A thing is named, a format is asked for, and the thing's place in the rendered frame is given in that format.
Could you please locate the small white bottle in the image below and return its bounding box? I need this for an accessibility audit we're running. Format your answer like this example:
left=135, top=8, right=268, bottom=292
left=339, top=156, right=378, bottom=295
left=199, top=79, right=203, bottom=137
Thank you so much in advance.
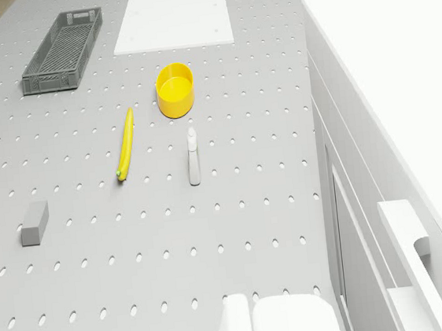
left=183, top=126, right=202, bottom=187

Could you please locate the yellow bowl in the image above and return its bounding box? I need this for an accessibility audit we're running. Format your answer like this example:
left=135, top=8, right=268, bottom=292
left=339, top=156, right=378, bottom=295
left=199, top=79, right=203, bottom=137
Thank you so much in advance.
left=153, top=61, right=198, bottom=121

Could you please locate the banana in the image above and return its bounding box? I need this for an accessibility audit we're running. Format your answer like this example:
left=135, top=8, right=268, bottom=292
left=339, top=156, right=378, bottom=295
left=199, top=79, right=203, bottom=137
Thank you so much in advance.
left=109, top=106, right=142, bottom=182

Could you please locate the white board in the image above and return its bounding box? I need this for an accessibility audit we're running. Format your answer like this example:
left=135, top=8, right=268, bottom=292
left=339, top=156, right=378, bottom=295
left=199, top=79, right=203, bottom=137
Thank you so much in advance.
left=107, top=0, right=235, bottom=56

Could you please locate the white cabinet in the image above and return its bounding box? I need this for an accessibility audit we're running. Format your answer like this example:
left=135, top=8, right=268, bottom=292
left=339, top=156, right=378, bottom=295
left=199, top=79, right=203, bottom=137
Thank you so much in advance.
left=300, top=0, right=442, bottom=331

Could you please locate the grey cube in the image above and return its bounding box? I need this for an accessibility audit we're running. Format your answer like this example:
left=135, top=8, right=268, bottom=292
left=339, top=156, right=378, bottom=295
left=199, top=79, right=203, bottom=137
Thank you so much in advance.
left=17, top=200, right=53, bottom=247

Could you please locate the dark grey basket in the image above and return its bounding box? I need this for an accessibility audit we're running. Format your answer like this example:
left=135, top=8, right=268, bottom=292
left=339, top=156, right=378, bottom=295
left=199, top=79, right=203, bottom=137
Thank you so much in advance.
left=14, top=6, right=111, bottom=96

